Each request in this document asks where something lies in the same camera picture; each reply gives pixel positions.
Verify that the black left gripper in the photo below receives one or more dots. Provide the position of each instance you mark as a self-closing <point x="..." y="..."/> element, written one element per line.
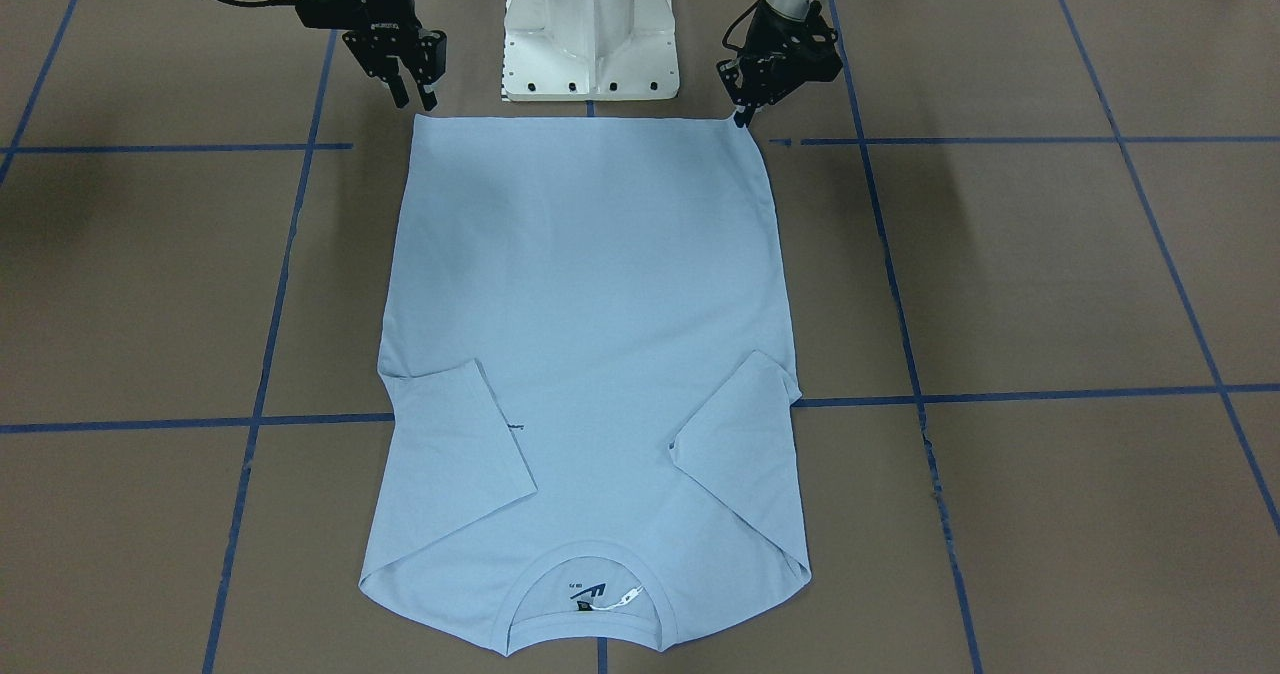
<point x="779" y="31"/>

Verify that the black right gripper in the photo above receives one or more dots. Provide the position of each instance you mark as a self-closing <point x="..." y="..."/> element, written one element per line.
<point x="381" y="4"/>

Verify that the light blue t-shirt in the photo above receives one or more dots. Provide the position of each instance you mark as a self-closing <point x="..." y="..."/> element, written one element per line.
<point x="588" y="350"/>

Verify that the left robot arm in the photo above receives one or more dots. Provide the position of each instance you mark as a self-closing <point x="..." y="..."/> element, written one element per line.
<point x="777" y="46"/>

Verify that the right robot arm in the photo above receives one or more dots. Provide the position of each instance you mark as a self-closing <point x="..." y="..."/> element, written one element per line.
<point x="387" y="40"/>

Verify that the brown paper table cover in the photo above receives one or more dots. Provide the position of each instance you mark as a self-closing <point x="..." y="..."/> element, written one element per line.
<point x="1031" y="249"/>

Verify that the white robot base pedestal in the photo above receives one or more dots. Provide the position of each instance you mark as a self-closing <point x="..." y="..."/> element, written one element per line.
<point x="589" y="50"/>

